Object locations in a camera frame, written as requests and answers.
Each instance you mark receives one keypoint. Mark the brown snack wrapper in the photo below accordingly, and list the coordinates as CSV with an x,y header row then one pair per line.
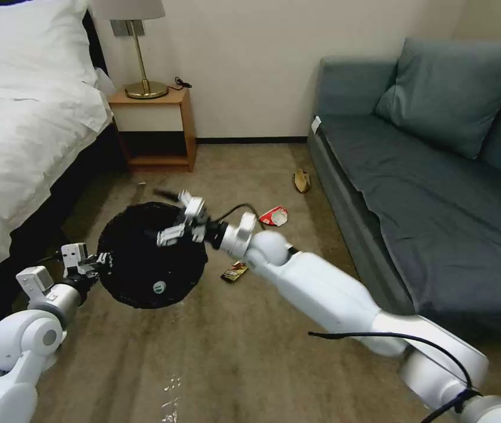
x,y
233,271

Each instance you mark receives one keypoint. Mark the black baseboard strip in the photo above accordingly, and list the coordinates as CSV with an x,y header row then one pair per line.
x,y
250,140

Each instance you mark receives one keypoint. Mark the silver wall switch plate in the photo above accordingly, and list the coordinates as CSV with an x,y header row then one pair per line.
x,y
120,28

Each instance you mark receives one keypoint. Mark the white bed duvet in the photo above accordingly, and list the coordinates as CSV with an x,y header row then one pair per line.
x,y
25,145

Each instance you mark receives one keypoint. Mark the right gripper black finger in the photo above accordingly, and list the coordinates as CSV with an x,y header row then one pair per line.
x,y
191,203
172,235

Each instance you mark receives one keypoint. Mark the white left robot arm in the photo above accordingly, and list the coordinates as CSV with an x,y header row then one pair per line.
x,y
16,352

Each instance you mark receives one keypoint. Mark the large grey-blue cushion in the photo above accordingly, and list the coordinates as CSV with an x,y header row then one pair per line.
x,y
453,92

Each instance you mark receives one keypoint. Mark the grey-blue sofa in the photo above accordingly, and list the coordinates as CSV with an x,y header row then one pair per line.
x,y
400,185

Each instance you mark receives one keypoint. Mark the wooden nightstand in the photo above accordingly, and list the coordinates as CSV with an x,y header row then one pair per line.
x,y
162,110

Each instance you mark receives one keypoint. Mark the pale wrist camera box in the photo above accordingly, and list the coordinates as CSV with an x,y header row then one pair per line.
x,y
75,254

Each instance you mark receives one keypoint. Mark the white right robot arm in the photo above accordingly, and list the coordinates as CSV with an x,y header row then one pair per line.
x,y
334,299

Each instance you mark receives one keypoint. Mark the black round trash bin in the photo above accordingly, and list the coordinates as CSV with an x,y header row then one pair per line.
x,y
144,260

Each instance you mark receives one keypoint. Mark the gold table lamp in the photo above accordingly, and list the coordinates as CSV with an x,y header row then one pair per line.
x,y
144,53

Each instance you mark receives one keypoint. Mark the white sofa tag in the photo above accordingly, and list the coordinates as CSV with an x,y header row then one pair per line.
x,y
316,124

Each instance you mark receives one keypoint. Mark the white pillow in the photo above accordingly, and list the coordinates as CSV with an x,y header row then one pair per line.
x,y
21,39

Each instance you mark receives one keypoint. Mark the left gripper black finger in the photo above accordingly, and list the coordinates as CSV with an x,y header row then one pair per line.
x,y
103,259
95,274

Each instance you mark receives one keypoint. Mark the red white crushed carton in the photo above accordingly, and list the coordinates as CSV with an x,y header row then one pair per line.
x,y
273,216

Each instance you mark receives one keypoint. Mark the black bed frame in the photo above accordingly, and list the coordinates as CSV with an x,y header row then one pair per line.
x,y
87,167

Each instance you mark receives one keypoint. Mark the tan crumpled paper bag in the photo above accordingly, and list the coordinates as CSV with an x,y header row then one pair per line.
x,y
302,180

